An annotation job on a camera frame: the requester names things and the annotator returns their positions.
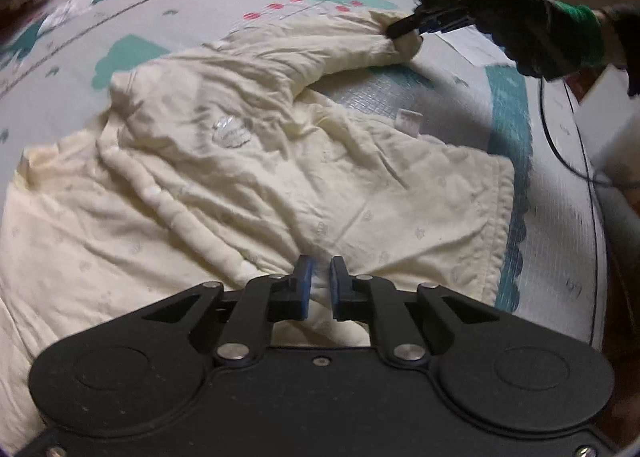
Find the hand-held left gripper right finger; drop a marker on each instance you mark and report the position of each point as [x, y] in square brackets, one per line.
[337, 287]

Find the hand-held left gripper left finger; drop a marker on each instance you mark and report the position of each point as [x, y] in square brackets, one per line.
[306, 287]

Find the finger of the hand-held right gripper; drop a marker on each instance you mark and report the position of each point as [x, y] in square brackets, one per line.
[420, 29]
[430, 16]

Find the cream padded garment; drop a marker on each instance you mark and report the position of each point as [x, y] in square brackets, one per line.
[250, 187]

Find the person's right forearm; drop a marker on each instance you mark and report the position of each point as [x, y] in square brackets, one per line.
[595, 37]

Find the person's right hand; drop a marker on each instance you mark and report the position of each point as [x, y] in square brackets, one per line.
[525, 22]

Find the flat white paper sheet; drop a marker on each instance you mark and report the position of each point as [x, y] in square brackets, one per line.
[472, 44]

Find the white box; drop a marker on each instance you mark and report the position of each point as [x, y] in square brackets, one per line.
[610, 122]

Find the cartoon printed play mat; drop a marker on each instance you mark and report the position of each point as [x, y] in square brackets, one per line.
[150, 27]

